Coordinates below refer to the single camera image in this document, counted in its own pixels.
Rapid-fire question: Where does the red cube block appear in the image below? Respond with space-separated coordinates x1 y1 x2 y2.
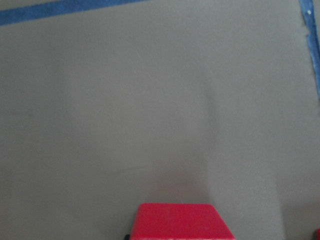
313 228 320 240
129 203 236 240

